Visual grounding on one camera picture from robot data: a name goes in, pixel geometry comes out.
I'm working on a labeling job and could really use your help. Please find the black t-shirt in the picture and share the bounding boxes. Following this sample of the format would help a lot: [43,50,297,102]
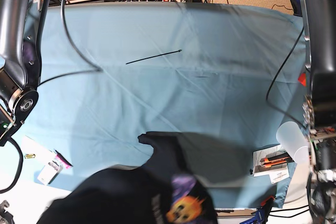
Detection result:
[39,132,218,223]

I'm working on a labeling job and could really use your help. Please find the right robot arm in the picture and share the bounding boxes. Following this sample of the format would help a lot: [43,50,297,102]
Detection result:
[1,0,50,194]

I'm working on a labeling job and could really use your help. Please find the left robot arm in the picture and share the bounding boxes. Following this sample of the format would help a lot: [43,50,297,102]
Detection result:
[303,0,335,223]

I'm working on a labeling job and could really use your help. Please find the light blue table cloth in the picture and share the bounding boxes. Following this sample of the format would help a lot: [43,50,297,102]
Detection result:
[15,3,306,208]

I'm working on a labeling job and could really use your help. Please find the white booklet papers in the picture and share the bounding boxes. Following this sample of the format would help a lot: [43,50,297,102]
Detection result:
[252,145,290,184]

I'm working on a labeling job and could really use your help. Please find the pink marker package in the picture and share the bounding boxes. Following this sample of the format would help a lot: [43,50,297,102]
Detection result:
[54,150,73,169]

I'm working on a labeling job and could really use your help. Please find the translucent plastic cup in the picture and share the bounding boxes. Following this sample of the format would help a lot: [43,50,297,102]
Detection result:
[276,121,310,164]

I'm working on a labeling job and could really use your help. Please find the red cube block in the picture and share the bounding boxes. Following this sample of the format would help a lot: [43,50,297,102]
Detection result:
[298,72,307,87]

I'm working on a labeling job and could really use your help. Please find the white blister pack card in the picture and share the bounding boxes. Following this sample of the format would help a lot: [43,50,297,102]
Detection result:
[37,160,62,185]

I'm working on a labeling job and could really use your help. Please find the white paper sheet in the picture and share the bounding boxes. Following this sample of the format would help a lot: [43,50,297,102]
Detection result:
[21,136,56,164]

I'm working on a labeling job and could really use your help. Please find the blue orange bar clamp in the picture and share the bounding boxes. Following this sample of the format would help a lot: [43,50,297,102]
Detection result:
[240,196,275,224]

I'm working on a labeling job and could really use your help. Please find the black cable tie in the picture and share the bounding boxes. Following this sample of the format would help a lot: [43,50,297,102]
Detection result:
[126,49,182,65]

